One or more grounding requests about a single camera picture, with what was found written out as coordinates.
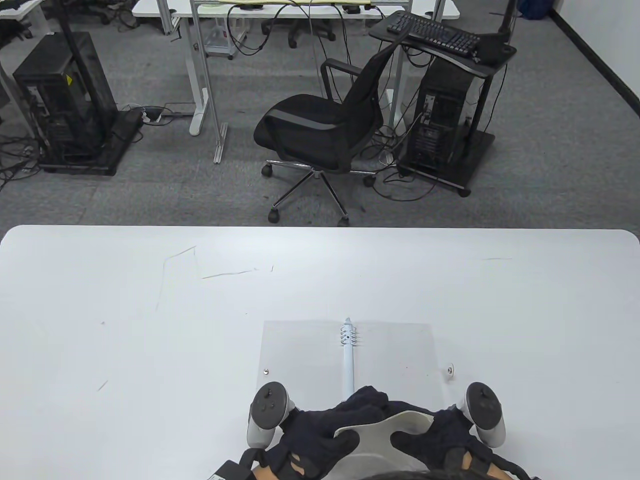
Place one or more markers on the person's right hand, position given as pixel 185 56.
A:
pixel 450 445

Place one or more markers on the person's left hand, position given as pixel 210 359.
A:
pixel 310 440

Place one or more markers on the lined loose-leaf paper stack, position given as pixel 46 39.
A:
pixel 385 425

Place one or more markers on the person's right forearm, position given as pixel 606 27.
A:
pixel 493 473

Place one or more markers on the person's left forearm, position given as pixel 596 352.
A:
pixel 262 474

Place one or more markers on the black and white controller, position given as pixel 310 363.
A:
pixel 270 405
pixel 484 405

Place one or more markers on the black cart with keyboard tray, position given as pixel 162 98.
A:
pixel 477 150

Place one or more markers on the black office chair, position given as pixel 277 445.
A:
pixel 300 120

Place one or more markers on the black computer tower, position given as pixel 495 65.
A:
pixel 55 100
pixel 440 110

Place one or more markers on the white power strip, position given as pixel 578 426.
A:
pixel 152 116

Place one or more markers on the black swivel chair base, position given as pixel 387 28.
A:
pixel 300 32

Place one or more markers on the black keyboard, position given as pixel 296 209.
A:
pixel 430 31

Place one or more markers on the dark blue seat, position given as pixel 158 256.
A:
pixel 535 7

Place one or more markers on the long white desk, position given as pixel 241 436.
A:
pixel 150 7

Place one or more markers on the black stand pole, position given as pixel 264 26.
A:
pixel 70 35

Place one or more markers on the small white desk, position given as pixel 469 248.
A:
pixel 15 7

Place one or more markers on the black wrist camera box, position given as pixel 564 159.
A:
pixel 230 471

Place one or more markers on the aluminium frame post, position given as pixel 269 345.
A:
pixel 205 75

